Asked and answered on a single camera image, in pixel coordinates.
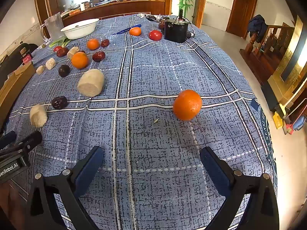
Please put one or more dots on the gold framed mirror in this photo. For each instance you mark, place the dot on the gold framed mirror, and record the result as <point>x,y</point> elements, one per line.
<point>291,60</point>

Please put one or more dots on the wooden sideboard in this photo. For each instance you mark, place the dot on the wooden sideboard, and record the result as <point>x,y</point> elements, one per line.
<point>108,7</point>

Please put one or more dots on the small red tomato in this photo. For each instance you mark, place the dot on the small red tomato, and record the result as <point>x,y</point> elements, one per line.
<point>56,48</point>

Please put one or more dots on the dark blue jacket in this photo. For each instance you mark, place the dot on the dark blue jacket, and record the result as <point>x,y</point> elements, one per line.
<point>257,27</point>

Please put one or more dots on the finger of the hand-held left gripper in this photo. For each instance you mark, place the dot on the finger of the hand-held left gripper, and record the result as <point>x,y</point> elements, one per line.
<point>8,137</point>
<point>30,141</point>

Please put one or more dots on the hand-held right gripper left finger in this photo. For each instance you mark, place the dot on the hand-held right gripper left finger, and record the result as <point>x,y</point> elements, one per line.
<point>88,170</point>

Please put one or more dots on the black electric motor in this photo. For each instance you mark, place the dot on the black electric motor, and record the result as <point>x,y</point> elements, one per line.
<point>175,31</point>

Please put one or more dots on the red label jar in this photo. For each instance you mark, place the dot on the red label jar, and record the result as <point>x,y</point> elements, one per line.
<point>26,57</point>

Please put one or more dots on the cardboard tray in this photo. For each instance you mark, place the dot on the cardboard tray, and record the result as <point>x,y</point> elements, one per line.
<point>14,86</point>

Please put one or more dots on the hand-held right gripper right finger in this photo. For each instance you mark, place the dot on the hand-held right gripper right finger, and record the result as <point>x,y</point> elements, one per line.
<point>214,170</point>

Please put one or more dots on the small beige root chunk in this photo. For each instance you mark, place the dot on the small beige root chunk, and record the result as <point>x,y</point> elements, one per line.
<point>72,52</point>
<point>40,70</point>
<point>50,63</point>
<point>38,115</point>

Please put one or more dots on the yellow dustpan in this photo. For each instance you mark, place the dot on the yellow dustpan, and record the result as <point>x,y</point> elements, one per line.
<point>278,119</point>

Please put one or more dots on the white cup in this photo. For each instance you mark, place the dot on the white cup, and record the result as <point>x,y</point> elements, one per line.
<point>82,6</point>

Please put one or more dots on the blue pen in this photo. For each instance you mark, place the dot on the blue pen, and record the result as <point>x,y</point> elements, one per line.
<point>129,28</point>

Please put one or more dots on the brown wooden door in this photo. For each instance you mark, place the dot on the brown wooden door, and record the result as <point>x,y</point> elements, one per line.
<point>241,13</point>

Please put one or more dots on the orange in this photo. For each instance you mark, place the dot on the orange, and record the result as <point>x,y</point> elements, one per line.
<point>135,31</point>
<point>79,60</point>
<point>187,105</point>
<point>93,44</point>

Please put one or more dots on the dark purple plum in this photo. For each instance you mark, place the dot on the dark purple plum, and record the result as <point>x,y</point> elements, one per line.
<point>64,70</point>

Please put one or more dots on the clear plastic pitcher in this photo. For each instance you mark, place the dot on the clear plastic pitcher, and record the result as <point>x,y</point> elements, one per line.
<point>55,25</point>

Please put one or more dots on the wooden stair railing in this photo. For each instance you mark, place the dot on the wooden stair railing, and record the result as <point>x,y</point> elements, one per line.
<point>266,45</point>

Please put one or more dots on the white enamel basin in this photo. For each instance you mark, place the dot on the white enamel basin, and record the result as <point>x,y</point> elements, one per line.
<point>79,30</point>

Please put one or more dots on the blue plaid tablecloth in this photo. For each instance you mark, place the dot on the blue plaid tablecloth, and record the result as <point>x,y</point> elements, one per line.
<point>148,76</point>

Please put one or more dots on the green leafy vegetable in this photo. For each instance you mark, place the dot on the green leafy vegetable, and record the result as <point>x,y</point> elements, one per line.
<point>58,42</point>

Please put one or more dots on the black sofa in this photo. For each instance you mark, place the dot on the black sofa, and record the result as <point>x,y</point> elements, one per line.
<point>10,52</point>

